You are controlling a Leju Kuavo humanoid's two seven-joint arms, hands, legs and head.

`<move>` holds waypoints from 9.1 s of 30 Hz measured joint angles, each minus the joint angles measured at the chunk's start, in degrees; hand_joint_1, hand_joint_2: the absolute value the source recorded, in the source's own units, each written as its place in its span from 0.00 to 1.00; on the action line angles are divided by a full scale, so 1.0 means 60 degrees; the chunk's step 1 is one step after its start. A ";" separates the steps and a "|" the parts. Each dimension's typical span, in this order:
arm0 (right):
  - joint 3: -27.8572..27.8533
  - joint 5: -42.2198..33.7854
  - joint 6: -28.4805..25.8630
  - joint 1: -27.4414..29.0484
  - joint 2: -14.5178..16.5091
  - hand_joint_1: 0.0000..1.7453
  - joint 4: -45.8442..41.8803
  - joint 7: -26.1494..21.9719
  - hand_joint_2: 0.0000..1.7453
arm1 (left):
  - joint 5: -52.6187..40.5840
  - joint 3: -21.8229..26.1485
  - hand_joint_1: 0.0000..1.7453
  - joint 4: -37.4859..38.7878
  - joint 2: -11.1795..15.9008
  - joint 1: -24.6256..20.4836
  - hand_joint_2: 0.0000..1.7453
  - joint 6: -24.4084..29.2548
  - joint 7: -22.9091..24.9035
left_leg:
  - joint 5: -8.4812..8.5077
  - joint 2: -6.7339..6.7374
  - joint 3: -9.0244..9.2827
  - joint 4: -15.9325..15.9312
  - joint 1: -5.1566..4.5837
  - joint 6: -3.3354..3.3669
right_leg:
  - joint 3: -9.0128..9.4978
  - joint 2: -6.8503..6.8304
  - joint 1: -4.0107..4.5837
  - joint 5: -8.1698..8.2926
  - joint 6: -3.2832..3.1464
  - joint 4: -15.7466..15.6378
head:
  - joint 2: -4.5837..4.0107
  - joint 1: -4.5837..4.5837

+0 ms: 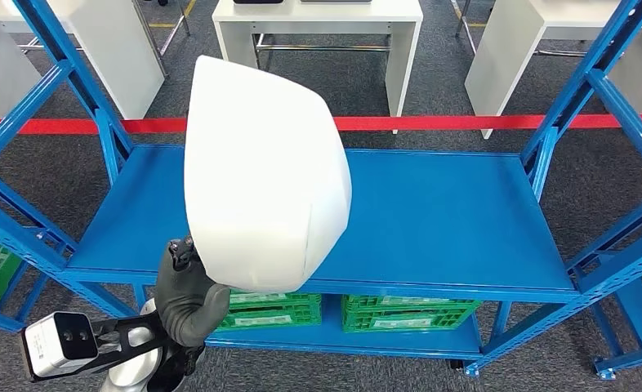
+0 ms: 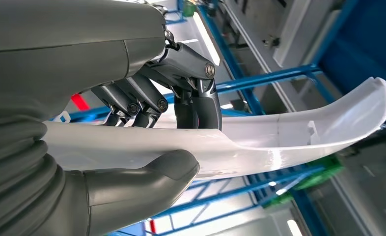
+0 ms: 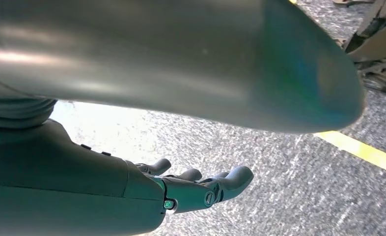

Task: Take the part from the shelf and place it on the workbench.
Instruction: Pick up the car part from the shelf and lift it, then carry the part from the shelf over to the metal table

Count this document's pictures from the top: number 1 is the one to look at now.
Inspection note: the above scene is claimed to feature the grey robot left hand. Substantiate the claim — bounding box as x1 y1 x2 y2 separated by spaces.
154 236 231 349

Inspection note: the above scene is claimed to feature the white curved plastic part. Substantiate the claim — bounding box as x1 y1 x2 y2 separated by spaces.
183 55 353 294

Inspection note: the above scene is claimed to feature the red barrier belt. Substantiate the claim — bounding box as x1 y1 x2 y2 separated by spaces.
0 117 188 136
333 114 642 132

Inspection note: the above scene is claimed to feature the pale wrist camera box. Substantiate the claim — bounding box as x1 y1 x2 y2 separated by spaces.
20 312 100 380

